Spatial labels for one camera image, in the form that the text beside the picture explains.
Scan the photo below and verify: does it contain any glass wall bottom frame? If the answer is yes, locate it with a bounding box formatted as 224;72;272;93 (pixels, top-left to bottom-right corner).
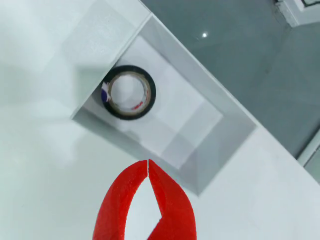
296;128;320;187

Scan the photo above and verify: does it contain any grey white door frame post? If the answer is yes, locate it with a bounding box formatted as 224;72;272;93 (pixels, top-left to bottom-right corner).
273;0;320;27

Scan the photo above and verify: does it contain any black tape roll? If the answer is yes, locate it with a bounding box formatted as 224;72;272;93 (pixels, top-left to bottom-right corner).
100;64;157;121

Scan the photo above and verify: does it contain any white cardboard bin box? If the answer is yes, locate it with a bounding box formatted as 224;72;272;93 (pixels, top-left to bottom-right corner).
71;13;258;197

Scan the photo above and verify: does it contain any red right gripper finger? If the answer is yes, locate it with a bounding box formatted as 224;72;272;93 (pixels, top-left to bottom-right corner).
147;158;197;240

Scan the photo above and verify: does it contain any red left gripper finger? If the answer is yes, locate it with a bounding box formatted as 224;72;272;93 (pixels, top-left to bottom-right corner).
91;159;149;240

